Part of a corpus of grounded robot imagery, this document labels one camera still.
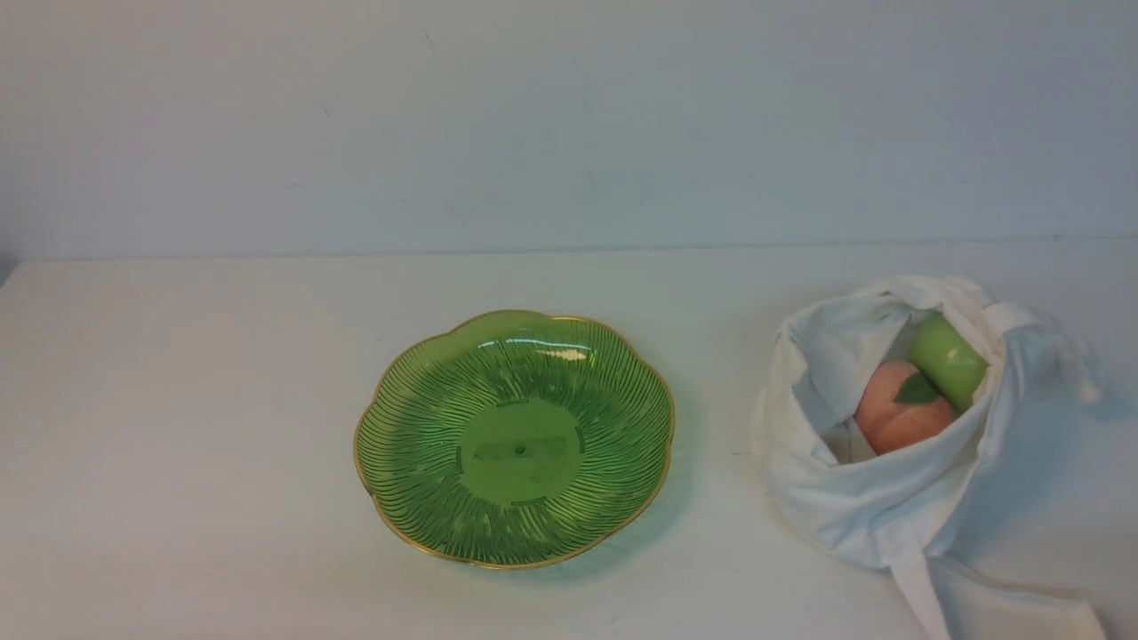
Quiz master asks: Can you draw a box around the green apple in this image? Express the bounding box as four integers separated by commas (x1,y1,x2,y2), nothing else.
907,315,989,412

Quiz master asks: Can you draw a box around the pink peach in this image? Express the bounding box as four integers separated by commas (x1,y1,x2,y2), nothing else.
854,360,957,456

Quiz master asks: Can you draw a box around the green glass scalloped plate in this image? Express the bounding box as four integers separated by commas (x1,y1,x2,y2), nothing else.
353,309,676,571

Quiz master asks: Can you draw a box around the white cloth bag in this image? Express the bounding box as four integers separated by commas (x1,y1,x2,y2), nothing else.
753,276,1106,639

